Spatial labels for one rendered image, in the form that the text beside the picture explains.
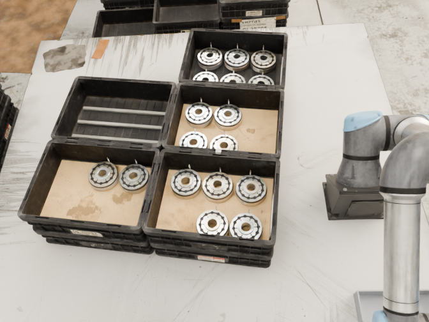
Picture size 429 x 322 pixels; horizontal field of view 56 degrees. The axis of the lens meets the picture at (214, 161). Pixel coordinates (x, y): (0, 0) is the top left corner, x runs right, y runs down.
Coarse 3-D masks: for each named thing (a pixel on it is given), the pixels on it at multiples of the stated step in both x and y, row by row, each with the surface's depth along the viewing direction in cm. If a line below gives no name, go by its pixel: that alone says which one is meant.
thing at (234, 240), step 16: (160, 160) 134; (256, 160) 133; (272, 160) 132; (144, 224) 122; (272, 224) 120; (208, 240) 120; (224, 240) 118; (240, 240) 118; (256, 240) 118; (272, 240) 117
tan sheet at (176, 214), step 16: (240, 176) 141; (272, 192) 137; (160, 208) 136; (176, 208) 135; (192, 208) 135; (208, 208) 135; (224, 208) 134; (240, 208) 134; (256, 208) 134; (160, 224) 133; (176, 224) 132; (192, 224) 132
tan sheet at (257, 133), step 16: (256, 112) 155; (272, 112) 155; (192, 128) 153; (208, 128) 152; (240, 128) 152; (256, 128) 151; (272, 128) 151; (176, 144) 149; (208, 144) 149; (240, 144) 148; (256, 144) 147; (272, 144) 147
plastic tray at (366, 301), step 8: (360, 296) 129; (368, 296) 129; (376, 296) 129; (424, 296) 128; (360, 304) 124; (368, 304) 128; (376, 304) 128; (424, 304) 127; (360, 312) 123; (368, 312) 127; (424, 312) 126; (360, 320) 123; (368, 320) 125
